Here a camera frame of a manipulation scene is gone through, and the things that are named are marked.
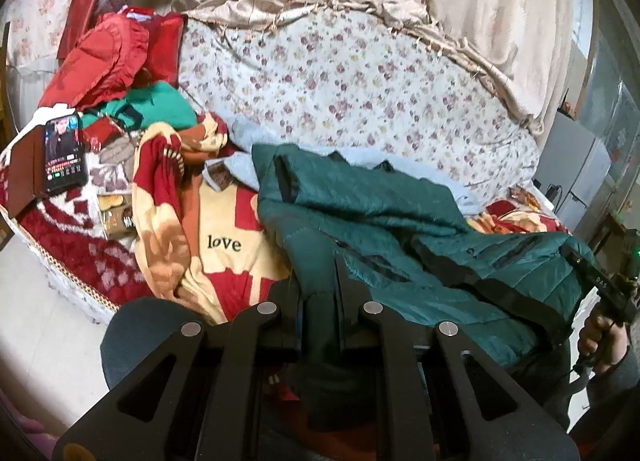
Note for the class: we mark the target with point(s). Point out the brown printed packet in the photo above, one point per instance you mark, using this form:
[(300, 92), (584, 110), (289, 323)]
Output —
[(116, 218)]

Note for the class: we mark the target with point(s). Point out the floral quilt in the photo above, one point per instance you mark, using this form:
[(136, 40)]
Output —
[(350, 81)]

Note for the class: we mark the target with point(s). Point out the brown wallet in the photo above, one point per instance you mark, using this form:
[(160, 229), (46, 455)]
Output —
[(27, 171)]

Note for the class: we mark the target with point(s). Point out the dark grey padded seat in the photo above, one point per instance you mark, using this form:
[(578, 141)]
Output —
[(145, 336)]

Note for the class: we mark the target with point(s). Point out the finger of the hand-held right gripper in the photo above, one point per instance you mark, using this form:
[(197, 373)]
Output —
[(582, 266)]

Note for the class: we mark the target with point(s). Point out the person's right forearm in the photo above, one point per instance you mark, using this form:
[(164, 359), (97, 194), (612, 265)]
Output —
[(615, 396)]

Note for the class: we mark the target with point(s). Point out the red patterned bed cover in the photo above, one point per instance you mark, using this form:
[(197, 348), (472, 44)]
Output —
[(75, 251)]

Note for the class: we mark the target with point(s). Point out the black charger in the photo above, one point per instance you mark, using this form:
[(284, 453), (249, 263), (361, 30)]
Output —
[(553, 192)]

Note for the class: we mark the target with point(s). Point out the black smartphone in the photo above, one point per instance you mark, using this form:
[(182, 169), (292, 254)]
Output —
[(65, 156)]

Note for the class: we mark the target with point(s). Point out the small red pouch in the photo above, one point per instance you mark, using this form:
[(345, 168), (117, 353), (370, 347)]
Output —
[(102, 132)]

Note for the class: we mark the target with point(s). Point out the red yellow printed blanket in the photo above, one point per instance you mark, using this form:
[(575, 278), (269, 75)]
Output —
[(220, 221)]

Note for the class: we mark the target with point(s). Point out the green puffer jacket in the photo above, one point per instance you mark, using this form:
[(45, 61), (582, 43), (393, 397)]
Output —
[(400, 221)]

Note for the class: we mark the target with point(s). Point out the grey cabinet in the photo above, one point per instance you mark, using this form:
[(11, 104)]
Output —
[(575, 161)]

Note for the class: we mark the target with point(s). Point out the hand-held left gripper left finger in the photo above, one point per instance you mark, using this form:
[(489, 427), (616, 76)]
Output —
[(280, 321)]

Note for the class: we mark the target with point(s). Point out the person's right hand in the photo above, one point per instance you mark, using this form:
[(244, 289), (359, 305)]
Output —
[(602, 341)]

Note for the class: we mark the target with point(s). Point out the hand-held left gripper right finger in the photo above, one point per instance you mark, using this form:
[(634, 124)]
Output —
[(360, 326)]

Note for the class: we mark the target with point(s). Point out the teal green sweater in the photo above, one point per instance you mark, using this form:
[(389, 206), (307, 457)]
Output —
[(165, 106)]

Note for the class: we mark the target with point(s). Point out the red ruffled garment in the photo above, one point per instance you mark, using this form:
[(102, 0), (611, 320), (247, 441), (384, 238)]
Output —
[(95, 61)]

